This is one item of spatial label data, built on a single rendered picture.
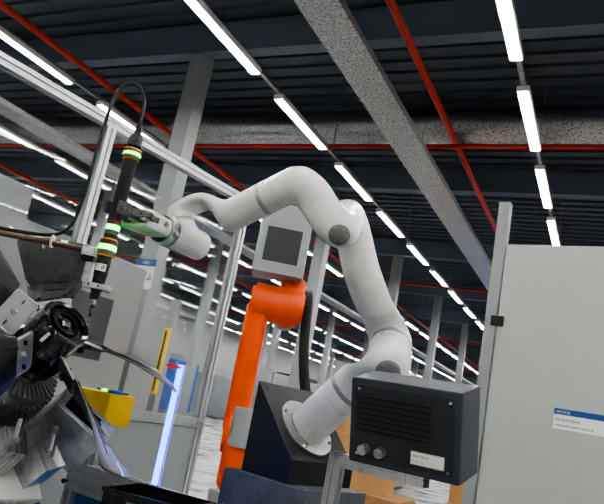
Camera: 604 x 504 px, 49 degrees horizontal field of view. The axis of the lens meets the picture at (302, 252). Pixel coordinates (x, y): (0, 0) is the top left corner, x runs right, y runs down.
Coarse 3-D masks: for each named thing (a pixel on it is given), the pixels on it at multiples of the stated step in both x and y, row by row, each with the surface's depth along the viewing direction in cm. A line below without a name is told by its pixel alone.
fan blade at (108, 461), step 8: (80, 384) 142; (80, 392) 138; (80, 400) 145; (88, 408) 136; (88, 416) 146; (96, 424) 136; (96, 432) 133; (96, 440) 131; (104, 440) 136; (104, 448) 133; (104, 456) 131; (112, 456) 137; (104, 464) 129; (112, 464) 133; (120, 464) 142; (112, 472) 131; (120, 472) 137
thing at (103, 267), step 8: (136, 128) 167; (136, 136) 165; (128, 144) 167; (136, 144) 165; (104, 256) 158; (96, 264) 158; (104, 264) 158; (96, 272) 157; (104, 272) 158; (96, 280) 157; (104, 280) 158; (96, 296) 157
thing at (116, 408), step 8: (88, 392) 195; (96, 392) 193; (104, 392) 191; (88, 400) 194; (96, 400) 192; (104, 400) 190; (112, 400) 190; (120, 400) 193; (128, 400) 195; (96, 408) 191; (104, 408) 189; (112, 408) 190; (120, 408) 193; (128, 408) 195; (104, 416) 188; (112, 416) 190; (120, 416) 193; (128, 416) 195; (112, 424) 190; (120, 424) 193; (128, 424) 195
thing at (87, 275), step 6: (84, 246) 159; (84, 252) 159; (90, 252) 159; (84, 258) 158; (90, 258) 158; (96, 258) 160; (90, 264) 158; (84, 270) 158; (90, 270) 158; (84, 276) 157; (90, 276) 158; (84, 282) 156; (90, 282) 155; (96, 288) 156; (102, 288) 156; (108, 288) 157
